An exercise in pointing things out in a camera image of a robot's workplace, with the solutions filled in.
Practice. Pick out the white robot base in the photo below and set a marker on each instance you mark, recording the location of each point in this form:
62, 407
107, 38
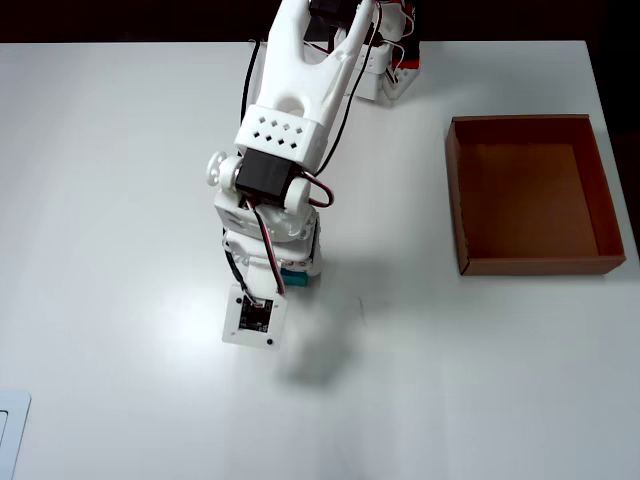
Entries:
375, 75

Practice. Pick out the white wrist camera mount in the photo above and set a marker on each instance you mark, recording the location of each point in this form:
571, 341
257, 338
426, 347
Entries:
255, 330

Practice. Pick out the red white base wiring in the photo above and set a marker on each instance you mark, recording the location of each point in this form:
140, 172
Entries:
410, 57

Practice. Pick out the white flat device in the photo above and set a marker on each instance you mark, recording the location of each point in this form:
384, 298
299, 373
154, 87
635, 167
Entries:
12, 430

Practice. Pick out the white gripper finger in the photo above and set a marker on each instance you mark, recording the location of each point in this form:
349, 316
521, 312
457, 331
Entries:
262, 277
315, 269

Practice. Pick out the brown cardboard box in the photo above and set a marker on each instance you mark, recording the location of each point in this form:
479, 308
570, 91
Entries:
530, 210

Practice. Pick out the blue cube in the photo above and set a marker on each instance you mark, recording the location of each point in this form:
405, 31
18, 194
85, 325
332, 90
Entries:
295, 279

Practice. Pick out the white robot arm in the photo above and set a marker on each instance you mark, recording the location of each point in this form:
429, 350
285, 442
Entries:
285, 75

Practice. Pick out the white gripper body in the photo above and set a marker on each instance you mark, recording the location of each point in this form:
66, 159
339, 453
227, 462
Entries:
313, 250

